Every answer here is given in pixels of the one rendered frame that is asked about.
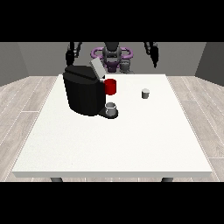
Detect grey robot trunk purple rings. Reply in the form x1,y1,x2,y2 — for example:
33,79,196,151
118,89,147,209
90,42,136,75

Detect pale grey machine lid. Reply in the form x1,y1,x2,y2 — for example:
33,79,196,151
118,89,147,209
89,57,106,81

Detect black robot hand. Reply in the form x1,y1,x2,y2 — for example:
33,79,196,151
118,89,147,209
65,51,75,67
150,48,160,69

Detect red pod holder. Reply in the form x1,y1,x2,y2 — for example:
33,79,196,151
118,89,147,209
103,78,117,96

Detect small grey coffee pod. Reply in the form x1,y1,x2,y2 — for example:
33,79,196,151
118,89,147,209
141,87,151,100

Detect black coffee machine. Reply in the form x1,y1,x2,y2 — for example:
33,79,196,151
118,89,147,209
62,65,119,119

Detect small grey cup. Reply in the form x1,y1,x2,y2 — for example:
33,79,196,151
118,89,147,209
105,101,117,117

